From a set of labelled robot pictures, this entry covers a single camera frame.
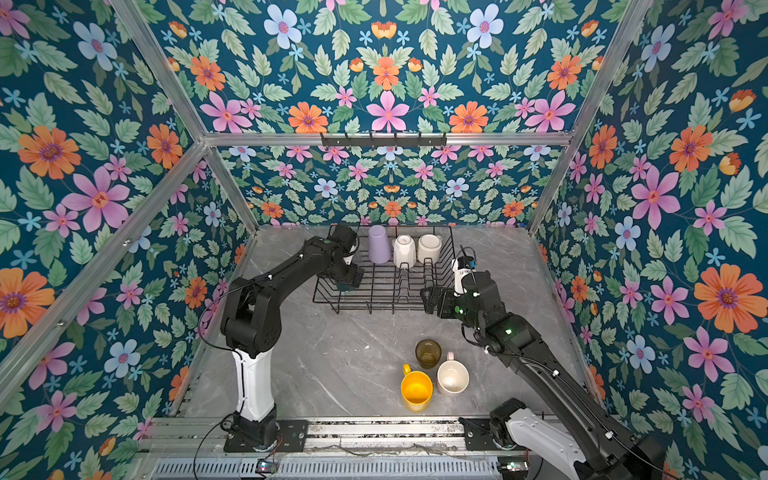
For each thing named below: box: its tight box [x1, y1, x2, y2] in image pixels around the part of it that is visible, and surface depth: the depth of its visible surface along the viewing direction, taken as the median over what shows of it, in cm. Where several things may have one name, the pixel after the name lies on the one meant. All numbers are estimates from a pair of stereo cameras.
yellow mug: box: [401, 364, 434, 413], surface depth 78 cm
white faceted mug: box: [392, 234, 417, 269], surface depth 101 cm
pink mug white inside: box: [436, 351, 470, 395], surface depth 78 cm
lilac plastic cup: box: [368, 224, 392, 264], surface depth 103 cm
